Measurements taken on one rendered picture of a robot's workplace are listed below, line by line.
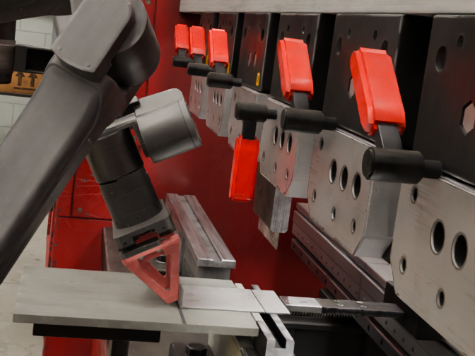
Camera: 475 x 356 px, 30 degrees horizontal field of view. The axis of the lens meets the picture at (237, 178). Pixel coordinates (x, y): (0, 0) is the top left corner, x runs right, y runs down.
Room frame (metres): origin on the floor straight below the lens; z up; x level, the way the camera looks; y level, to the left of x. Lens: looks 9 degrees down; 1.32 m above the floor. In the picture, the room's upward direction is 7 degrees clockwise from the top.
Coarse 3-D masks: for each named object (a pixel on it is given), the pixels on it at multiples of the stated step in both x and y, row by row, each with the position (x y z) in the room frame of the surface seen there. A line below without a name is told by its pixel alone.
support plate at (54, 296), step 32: (32, 288) 0.97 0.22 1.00; (64, 288) 0.99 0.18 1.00; (96, 288) 1.00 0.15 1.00; (128, 288) 1.02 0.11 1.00; (32, 320) 0.88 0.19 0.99; (64, 320) 0.89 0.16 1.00; (96, 320) 0.90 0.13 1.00; (128, 320) 0.90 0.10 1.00; (160, 320) 0.92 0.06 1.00; (192, 320) 0.93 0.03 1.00; (224, 320) 0.94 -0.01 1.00
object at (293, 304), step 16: (288, 304) 1.02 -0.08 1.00; (304, 304) 1.02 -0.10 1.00; (320, 304) 1.03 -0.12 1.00; (336, 304) 1.04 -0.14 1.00; (352, 304) 1.05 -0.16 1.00; (368, 304) 1.06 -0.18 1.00; (384, 304) 1.07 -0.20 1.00; (400, 304) 1.06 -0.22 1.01; (400, 320) 1.05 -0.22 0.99; (416, 320) 1.01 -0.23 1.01; (416, 336) 1.00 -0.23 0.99; (432, 336) 1.01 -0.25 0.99
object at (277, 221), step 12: (264, 180) 1.03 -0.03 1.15; (264, 192) 1.02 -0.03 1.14; (276, 192) 0.97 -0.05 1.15; (264, 204) 1.01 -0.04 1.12; (276, 204) 0.97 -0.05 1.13; (288, 204) 0.98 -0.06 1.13; (264, 216) 1.01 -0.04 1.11; (276, 216) 0.97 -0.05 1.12; (288, 216) 0.98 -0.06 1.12; (264, 228) 1.04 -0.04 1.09; (276, 228) 0.97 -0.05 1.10; (276, 240) 0.97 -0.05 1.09
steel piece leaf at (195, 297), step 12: (180, 288) 0.98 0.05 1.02; (192, 288) 1.04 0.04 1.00; (204, 288) 1.05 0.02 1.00; (216, 288) 1.06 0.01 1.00; (228, 288) 1.06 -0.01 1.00; (180, 300) 0.97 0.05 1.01; (192, 300) 0.99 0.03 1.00; (204, 300) 1.00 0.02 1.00; (216, 300) 1.01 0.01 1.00; (228, 300) 1.01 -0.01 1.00; (240, 300) 1.02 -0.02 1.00; (252, 300) 1.02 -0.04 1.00; (252, 312) 0.98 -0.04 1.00; (264, 312) 0.99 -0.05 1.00
